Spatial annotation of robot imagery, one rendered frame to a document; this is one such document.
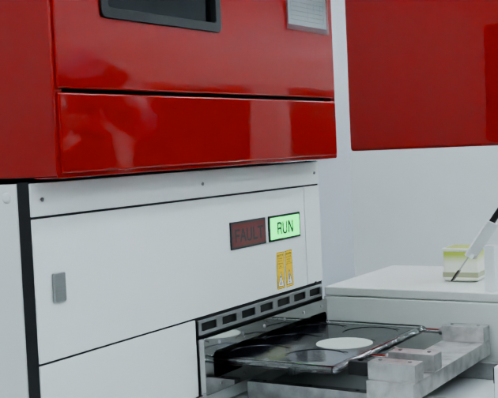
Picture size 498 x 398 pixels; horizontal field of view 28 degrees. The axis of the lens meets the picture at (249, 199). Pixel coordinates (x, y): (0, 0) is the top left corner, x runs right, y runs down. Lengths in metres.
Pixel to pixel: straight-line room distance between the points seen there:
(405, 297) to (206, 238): 0.47
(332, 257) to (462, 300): 3.45
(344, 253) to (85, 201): 4.10
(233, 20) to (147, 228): 0.39
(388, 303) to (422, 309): 0.07
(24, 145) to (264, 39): 0.56
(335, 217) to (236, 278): 3.64
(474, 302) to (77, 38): 0.93
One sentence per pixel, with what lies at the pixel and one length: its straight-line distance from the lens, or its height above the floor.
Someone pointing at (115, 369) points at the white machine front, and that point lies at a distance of 1.49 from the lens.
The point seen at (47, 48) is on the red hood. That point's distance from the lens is 1.32.
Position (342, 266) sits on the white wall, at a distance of 5.44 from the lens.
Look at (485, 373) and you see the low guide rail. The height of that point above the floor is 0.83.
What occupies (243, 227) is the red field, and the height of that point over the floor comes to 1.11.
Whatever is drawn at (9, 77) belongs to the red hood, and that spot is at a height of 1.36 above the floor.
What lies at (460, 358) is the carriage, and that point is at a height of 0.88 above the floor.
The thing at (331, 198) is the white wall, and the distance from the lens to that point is 5.32.
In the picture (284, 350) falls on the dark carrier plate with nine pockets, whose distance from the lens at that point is 1.74.
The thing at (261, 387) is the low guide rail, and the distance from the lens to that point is 1.73.
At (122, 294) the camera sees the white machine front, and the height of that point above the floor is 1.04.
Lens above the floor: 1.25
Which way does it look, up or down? 3 degrees down
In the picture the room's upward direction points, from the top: 3 degrees counter-clockwise
